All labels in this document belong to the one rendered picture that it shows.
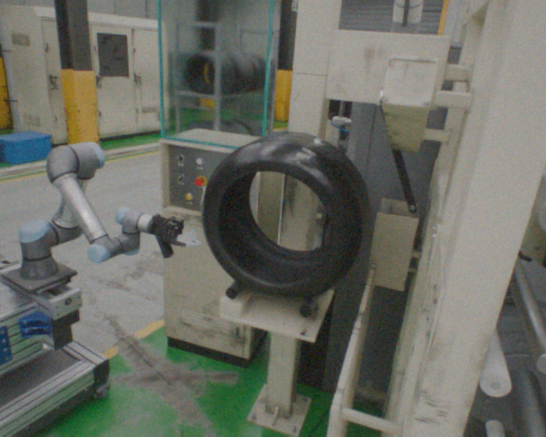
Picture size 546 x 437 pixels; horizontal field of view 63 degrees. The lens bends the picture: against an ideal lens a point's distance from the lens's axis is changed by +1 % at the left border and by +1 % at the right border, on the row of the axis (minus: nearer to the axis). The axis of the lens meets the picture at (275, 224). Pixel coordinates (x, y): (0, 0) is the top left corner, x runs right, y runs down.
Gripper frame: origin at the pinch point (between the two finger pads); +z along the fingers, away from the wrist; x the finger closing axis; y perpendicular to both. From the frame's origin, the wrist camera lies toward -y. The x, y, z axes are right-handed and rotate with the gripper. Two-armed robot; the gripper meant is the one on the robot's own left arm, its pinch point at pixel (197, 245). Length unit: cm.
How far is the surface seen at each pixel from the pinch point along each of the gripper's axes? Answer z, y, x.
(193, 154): -35, 16, 57
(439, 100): 68, 74, -37
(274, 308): 35.1, -15.7, 0.4
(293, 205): 28.4, 17.8, 25.3
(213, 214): 9.8, 20.8, -12.2
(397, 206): 68, 26, 37
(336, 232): 52, 28, -12
